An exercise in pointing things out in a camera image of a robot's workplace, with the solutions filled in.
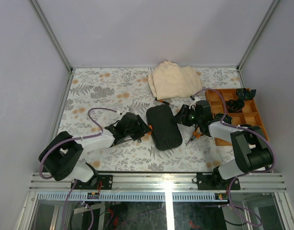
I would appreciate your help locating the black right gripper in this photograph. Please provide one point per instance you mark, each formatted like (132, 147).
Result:
(180, 118)

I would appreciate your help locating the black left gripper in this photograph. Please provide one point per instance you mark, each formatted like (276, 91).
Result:
(143, 128)

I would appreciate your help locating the dark green tool case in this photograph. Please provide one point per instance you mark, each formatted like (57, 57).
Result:
(165, 132)

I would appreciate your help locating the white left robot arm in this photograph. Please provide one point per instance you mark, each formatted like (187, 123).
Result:
(60, 159)

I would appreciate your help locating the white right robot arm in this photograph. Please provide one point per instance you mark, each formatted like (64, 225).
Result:
(251, 149)

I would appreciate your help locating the orange black needle-nose pliers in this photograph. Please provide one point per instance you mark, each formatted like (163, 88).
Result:
(196, 134)

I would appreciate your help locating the small precision screwdriver by bag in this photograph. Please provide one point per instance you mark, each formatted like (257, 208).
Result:
(165, 102)

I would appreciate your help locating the steel claw hammer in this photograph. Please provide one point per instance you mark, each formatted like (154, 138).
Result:
(139, 140)

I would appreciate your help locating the dark tape roll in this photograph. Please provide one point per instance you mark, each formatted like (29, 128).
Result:
(246, 125)
(245, 94)
(235, 106)
(226, 118)

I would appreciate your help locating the cream cloth bag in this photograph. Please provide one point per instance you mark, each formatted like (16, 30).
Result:
(169, 80)

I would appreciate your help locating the floral table mat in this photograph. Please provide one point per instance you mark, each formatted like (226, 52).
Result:
(97, 94)

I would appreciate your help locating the dark tape roll top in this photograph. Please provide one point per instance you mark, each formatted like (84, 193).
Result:
(245, 94)

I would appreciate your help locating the dark tape roll bottom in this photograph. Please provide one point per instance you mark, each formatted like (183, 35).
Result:
(246, 125)

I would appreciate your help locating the orange compartment tray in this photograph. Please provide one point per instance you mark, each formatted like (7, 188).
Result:
(249, 115)

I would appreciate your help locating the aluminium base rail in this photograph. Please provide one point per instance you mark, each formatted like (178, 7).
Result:
(153, 187)

